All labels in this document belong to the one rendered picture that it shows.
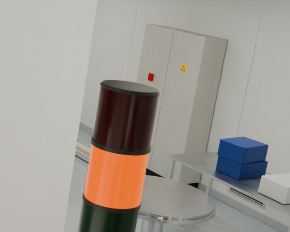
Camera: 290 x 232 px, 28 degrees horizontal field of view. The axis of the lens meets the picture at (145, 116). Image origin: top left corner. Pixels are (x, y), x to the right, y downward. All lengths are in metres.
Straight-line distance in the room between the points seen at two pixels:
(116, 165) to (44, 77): 1.63
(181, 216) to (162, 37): 4.04
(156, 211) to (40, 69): 2.34
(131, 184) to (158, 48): 7.45
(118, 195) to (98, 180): 0.02
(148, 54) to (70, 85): 5.94
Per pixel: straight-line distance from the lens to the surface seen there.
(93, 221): 0.49
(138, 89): 0.46
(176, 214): 4.25
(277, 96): 7.03
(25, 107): 2.07
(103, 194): 0.48
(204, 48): 7.29
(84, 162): 5.29
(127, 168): 0.47
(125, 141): 0.46
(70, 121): 2.18
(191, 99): 7.39
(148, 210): 4.23
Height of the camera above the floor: 2.42
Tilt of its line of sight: 12 degrees down
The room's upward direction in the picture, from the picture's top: 10 degrees clockwise
